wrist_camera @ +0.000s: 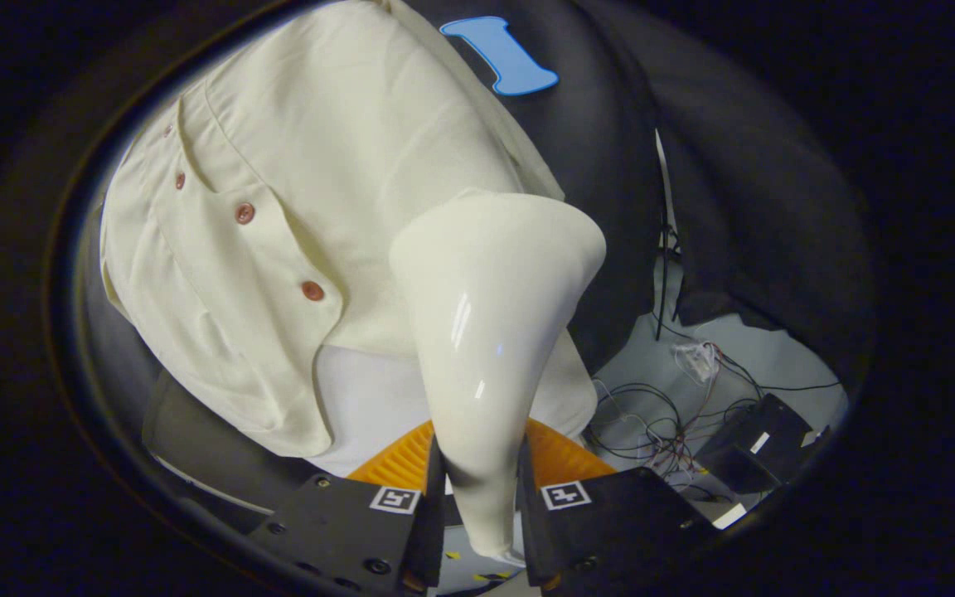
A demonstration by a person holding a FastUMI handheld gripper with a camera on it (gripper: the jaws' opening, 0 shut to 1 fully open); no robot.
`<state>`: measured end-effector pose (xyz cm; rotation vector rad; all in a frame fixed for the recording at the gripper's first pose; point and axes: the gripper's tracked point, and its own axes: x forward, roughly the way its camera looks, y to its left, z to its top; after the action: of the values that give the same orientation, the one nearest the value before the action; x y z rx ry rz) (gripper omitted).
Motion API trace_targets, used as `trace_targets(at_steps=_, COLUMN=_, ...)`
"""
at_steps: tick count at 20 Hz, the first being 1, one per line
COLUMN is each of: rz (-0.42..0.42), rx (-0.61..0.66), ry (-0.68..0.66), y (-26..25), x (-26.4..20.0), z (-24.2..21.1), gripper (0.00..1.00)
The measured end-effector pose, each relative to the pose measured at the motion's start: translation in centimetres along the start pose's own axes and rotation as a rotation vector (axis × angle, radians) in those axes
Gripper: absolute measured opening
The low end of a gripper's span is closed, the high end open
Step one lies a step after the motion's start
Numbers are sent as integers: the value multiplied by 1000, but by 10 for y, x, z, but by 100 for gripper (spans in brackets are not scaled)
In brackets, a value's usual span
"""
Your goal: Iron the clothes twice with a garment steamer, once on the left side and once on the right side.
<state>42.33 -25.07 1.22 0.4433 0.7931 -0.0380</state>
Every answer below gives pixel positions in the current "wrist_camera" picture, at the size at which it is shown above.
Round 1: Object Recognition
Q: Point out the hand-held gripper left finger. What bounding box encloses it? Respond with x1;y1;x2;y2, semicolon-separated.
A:
247;419;448;596

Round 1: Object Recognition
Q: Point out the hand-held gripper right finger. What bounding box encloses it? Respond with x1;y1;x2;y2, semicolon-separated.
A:
517;419;719;591

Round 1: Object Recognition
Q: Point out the white garment steamer head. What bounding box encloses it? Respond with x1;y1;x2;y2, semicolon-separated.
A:
389;189;608;558

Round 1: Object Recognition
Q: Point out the cream button shirt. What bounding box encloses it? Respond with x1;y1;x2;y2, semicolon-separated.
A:
100;0;599;459

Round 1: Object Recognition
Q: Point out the white mannequin torso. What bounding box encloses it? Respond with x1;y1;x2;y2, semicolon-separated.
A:
312;344;437;478

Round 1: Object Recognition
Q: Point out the black box with white label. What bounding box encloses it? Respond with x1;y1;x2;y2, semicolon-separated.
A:
693;394;818;496

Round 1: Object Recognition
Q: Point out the grey cabinet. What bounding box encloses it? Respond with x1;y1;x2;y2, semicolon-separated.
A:
142;369;321;515

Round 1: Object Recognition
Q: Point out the thin stand pole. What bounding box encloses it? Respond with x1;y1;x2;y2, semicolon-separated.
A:
654;129;681;341

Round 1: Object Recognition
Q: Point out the tangle of floor cables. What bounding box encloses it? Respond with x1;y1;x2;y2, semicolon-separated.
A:
589;332;843;498

